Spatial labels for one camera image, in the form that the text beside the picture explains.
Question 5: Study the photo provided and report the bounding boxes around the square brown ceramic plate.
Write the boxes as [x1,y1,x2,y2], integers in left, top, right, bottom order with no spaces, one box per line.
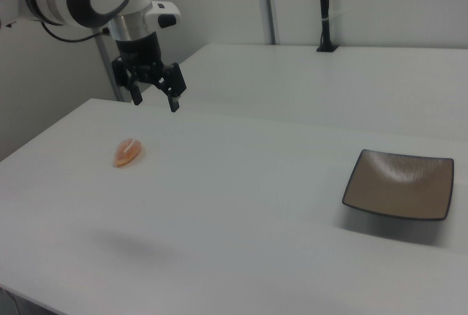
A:
[341,148,456,222]

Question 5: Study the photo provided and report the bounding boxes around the orange bread roll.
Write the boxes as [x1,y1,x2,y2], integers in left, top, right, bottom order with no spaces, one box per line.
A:
[113,138,144,168]

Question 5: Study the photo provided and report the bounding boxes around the grey aluminium wall post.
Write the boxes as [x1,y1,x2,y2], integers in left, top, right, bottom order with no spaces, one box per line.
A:
[95,29,127,103]
[252,0,278,46]

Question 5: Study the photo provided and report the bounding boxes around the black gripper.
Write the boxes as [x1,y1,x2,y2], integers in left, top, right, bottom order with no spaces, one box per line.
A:
[110,31,188,113]

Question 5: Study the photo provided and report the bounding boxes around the black pole with base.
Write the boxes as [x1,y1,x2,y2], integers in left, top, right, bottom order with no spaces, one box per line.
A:
[315,0,339,53]

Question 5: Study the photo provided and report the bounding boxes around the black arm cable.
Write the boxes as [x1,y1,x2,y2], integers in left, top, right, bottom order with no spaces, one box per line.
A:
[39,21,110,44]

